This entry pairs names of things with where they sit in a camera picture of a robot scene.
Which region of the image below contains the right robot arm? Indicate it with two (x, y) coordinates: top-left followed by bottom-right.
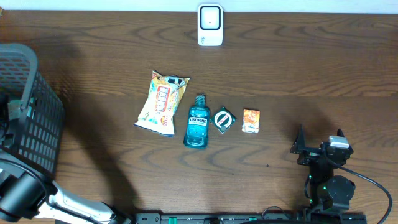
(290, 126), (355, 223)

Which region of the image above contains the small orange box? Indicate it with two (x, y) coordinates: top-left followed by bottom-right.
(242, 109), (260, 134)

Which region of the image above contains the grey plastic mesh basket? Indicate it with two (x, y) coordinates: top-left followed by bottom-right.
(1, 44), (65, 179)

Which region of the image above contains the yellow snack bag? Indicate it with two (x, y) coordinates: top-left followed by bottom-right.
(134, 70), (190, 136)

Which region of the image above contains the teal mouthwash bottle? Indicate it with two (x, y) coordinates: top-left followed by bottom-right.
(183, 94), (210, 149)

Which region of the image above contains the black right camera cable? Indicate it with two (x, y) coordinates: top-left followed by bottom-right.
(323, 149), (394, 224)

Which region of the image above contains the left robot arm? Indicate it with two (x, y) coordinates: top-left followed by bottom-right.
(1, 152), (136, 224)

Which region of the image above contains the white barcode scanner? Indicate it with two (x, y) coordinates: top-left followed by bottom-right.
(197, 4), (224, 47)

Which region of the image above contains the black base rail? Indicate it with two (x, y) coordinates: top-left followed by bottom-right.
(134, 211), (367, 224)

